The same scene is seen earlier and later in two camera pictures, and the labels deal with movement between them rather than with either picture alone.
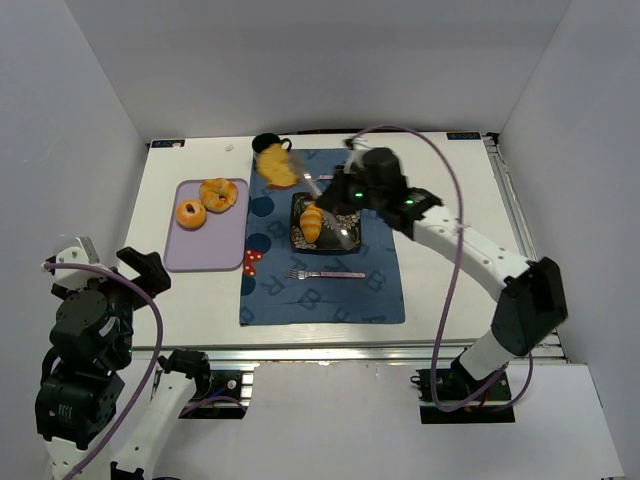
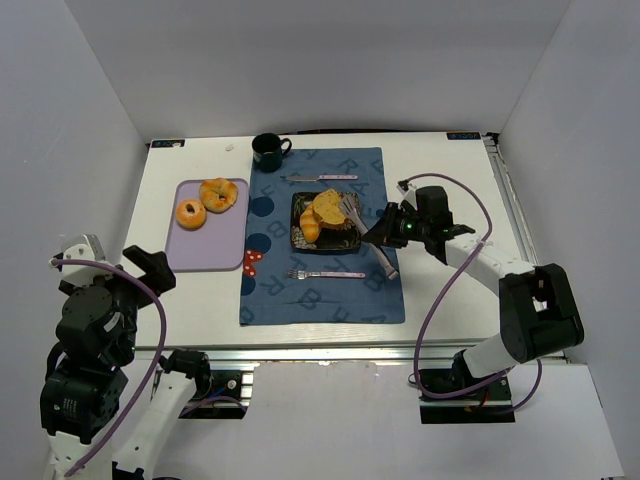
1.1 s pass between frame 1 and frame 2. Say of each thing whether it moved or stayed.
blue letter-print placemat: stayed
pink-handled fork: stayed
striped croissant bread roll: stayed
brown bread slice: moved
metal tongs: moved
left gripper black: stayed
